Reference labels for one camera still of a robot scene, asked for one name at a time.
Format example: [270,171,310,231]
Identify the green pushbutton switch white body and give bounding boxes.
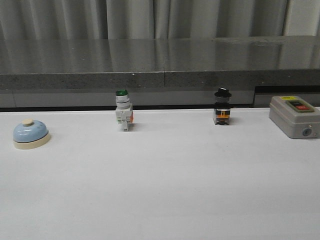
[115,89,134,131]

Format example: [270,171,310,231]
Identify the blue and cream desk bell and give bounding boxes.
[12,118,51,150]

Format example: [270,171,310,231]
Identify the grey stone counter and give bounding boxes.
[0,36,320,111]

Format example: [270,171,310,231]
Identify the black rotary selector switch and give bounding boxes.
[213,87,232,125]

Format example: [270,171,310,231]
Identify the grey pleated curtain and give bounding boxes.
[0,0,320,40]

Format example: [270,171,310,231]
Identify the grey power switch box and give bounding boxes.
[269,95,320,139]

